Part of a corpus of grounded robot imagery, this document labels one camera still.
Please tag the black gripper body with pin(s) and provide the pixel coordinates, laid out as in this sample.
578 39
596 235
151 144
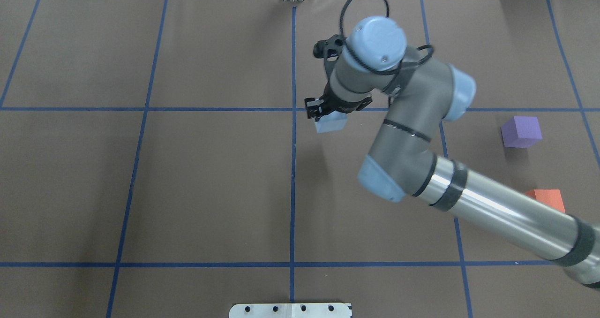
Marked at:
335 105

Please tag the light blue foam block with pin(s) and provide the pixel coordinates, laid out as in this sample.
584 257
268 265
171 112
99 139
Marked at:
332 122

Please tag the orange foam block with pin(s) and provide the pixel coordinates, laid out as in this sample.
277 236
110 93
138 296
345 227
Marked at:
551 197

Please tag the purple foam block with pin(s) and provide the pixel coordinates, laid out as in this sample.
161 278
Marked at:
521 132

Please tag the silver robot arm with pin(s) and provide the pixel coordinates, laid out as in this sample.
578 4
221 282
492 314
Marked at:
424 92

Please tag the white camera pedestal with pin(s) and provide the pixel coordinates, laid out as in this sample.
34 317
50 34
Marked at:
291 310

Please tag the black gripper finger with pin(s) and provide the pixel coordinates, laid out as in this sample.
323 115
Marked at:
314 108

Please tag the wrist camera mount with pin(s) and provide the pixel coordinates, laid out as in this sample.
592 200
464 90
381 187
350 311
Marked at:
328 49

